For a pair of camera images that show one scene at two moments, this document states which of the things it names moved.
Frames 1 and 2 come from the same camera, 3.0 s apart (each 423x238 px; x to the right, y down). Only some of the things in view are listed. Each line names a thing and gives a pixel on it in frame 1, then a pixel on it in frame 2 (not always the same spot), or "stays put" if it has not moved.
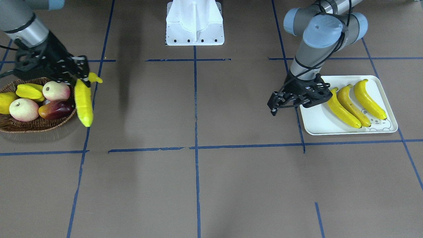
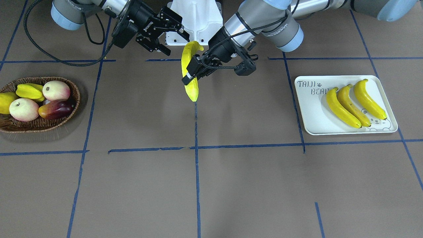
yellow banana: x=338 y=109 stays put
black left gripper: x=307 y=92 → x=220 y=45
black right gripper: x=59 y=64 → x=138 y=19
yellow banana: x=361 y=93 stays put
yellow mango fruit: x=6 y=99 stays put
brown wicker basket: x=8 y=124 stays put
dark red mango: x=56 y=109 stays put
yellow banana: x=344 y=98 stays put
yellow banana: x=83 y=96 → x=189 y=50
